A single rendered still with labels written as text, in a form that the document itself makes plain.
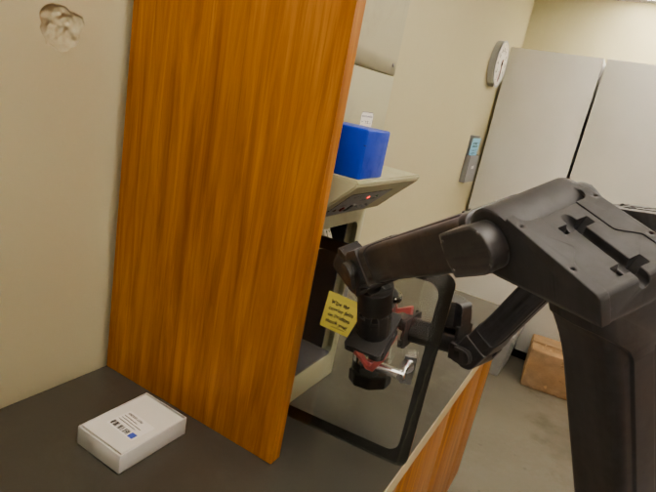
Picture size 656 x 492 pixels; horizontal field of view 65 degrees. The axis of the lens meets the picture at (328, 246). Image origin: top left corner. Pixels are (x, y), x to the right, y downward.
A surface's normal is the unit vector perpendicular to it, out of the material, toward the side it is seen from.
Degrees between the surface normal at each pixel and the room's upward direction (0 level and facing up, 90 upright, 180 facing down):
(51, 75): 90
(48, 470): 0
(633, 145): 90
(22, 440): 0
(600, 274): 31
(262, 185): 90
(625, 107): 90
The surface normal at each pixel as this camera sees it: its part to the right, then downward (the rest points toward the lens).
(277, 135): -0.50, 0.15
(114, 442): 0.18, -0.94
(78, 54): 0.85, 0.29
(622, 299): 0.36, 0.27
